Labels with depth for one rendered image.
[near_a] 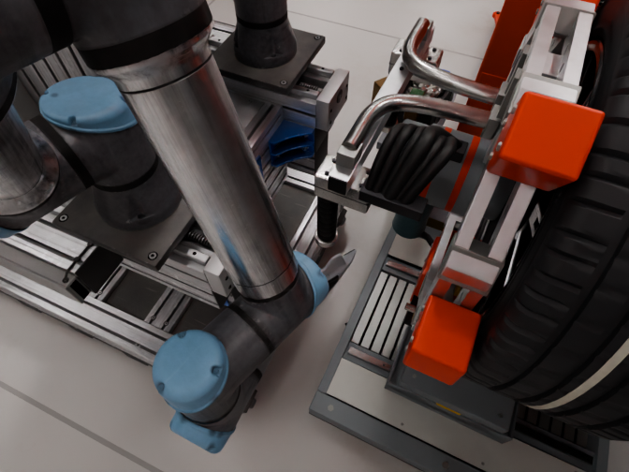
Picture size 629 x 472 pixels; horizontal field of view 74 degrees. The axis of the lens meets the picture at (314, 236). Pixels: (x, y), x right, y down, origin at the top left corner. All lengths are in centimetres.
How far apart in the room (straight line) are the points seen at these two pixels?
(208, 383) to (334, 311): 114
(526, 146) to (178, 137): 32
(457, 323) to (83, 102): 59
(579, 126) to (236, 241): 34
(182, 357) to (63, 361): 127
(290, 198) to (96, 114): 100
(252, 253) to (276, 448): 108
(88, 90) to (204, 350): 41
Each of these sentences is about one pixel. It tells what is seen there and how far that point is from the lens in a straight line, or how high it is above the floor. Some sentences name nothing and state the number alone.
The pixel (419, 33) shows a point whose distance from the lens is 82.
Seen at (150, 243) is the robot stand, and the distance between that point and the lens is 77.
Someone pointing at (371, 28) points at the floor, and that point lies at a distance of 281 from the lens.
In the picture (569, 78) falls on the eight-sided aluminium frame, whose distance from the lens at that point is 60.
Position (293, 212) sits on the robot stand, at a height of 21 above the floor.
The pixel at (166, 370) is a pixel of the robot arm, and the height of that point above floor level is 101.
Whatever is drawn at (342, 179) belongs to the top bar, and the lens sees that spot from 59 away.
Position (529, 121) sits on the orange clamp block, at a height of 115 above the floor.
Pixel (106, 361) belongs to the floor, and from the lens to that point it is 165.
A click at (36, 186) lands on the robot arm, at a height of 103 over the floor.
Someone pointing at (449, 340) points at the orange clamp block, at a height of 88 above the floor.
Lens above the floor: 143
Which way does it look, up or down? 57 degrees down
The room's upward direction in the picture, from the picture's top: straight up
